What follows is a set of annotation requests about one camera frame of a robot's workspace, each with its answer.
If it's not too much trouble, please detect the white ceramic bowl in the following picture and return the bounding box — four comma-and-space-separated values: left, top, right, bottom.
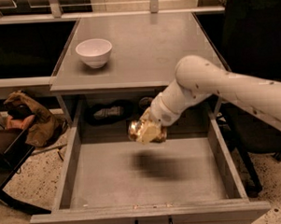
75, 38, 112, 68

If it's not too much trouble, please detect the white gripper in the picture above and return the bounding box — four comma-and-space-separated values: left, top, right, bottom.
136, 92, 184, 145

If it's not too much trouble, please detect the black office chair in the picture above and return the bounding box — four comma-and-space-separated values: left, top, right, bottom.
209, 0, 281, 199

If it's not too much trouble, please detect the brown crumpled bag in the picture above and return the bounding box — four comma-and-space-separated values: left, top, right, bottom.
4, 91, 65, 147

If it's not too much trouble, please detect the roll of tape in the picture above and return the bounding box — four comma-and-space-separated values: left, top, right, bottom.
138, 97, 153, 111

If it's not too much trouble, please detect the black chair at left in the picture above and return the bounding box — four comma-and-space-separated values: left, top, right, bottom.
0, 129, 50, 215

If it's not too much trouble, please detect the grey cabinet counter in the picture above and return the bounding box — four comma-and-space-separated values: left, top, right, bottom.
46, 10, 236, 128

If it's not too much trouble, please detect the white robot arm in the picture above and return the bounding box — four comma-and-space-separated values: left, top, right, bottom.
136, 55, 281, 144

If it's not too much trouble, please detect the grey open drawer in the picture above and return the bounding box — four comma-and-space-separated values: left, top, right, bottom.
30, 101, 270, 224

